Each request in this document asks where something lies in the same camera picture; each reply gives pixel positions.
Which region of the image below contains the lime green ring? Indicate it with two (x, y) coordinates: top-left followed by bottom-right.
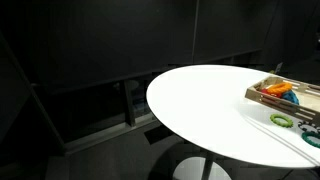
(269, 113), (295, 129)

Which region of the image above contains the wooden slatted tray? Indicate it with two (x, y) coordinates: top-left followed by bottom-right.
(245, 76), (320, 125)

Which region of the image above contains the white table pedestal base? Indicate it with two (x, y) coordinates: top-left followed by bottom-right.
(172, 157), (232, 180)

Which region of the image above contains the orange ring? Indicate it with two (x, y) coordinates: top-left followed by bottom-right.
(266, 82), (293, 96)

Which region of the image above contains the red ring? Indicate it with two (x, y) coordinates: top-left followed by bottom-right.
(260, 87), (283, 99)

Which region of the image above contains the blue ring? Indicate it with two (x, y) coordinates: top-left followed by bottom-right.
(281, 90), (300, 106)

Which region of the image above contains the black ring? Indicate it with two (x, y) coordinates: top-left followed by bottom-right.
(297, 119), (320, 134)

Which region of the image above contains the dark green ring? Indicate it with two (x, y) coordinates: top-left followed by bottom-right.
(301, 130), (320, 149)

